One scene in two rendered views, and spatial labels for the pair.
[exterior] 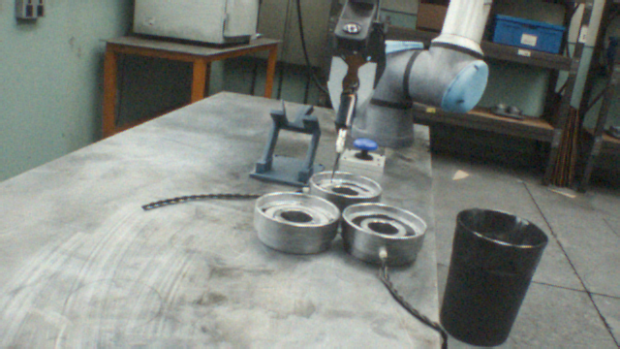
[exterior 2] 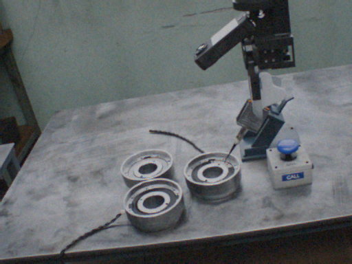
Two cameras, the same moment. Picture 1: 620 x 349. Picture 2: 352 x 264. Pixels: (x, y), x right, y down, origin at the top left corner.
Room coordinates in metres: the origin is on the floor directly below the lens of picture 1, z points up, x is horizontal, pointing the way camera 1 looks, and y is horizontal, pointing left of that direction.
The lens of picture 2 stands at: (0.65, -0.68, 1.28)
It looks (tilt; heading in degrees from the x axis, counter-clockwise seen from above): 26 degrees down; 86
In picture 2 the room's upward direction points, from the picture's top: 11 degrees counter-clockwise
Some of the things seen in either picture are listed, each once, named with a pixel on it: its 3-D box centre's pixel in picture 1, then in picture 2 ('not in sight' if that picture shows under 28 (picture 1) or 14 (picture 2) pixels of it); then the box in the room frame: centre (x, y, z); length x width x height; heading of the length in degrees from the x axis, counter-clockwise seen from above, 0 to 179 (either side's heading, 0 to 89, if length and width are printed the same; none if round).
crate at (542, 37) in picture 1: (523, 34); not in sight; (4.15, -1.51, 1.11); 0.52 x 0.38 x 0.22; 81
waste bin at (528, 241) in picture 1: (487, 277); not in sight; (1.73, -0.71, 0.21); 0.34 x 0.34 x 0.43
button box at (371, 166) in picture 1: (361, 168); (291, 165); (0.87, -0.09, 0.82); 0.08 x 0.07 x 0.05; 171
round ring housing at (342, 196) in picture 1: (344, 196); (213, 176); (0.72, -0.06, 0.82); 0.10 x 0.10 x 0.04
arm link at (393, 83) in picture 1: (395, 69); not in sight; (1.20, -0.16, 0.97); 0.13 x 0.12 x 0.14; 54
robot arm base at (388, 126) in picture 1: (385, 117); not in sight; (1.21, -0.16, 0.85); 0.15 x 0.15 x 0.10
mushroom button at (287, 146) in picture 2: (363, 154); (288, 154); (0.86, -0.09, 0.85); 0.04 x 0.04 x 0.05
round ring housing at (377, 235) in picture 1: (382, 234); (155, 205); (0.61, -0.10, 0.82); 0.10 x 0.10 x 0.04
